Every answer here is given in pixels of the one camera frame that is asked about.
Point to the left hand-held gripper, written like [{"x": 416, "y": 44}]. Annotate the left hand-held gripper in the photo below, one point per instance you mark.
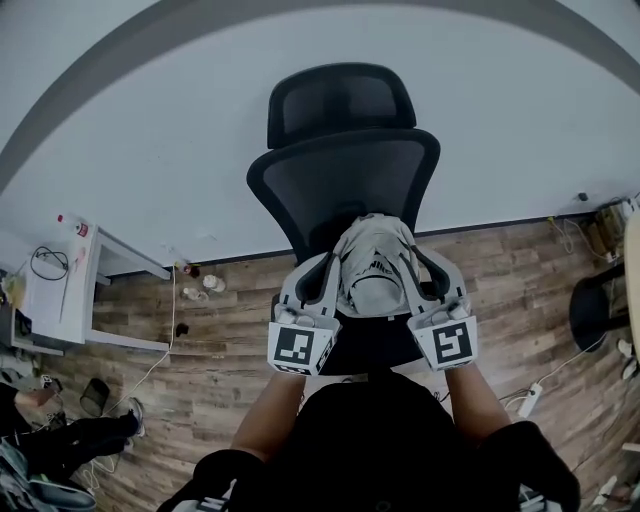
[{"x": 295, "y": 347}]

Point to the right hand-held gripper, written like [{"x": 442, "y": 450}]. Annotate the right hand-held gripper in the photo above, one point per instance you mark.
[{"x": 450, "y": 345}]

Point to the white grey garment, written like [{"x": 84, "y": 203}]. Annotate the white grey garment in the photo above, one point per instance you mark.
[{"x": 375, "y": 295}]

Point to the black mesh office chair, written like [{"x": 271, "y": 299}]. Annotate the black mesh office chair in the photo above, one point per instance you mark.
[{"x": 345, "y": 170}]

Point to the person's left forearm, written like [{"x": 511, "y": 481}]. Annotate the person's left forearm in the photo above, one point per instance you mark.
[{"x": 270, "y": 415}]

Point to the person's right forearm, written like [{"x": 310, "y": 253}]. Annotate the person's right forearm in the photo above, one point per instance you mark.
[{"x": 475, "y": 405}]

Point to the clear plastic bottle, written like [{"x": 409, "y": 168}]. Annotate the clear plastic bottle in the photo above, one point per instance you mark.
[
  {"x": 192, "y": 295},
  {"x": 214, "y": 283}
]

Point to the white power strip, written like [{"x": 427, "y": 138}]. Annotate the white power strip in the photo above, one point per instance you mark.
[
  {"x": 530, "y": 397},
  {"x": 607, "y": 490}
]

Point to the person's black shirt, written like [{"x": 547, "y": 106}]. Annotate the person's black shirt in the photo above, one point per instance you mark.
[{"x": 375, "y": 440}]

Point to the cardboard boxes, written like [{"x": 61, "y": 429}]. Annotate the cardboard boxes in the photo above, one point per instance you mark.
[{"x": 602, "y": 230}]

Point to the white desk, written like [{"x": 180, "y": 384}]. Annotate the white desk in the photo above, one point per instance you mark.
[{"x": 90, "y": 280}]

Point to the black mesh waste basket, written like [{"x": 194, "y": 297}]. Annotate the black mesh waste basket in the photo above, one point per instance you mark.
[{"x": 95, "y": 397}]

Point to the clear bottle with red cap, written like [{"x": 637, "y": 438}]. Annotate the clear bottle with red cap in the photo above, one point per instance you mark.
[{"x": 75, "y": 224}]

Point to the yellow-green item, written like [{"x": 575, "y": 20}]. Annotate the yellow-green item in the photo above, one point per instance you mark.
[{"x": 12, "y": 290}]

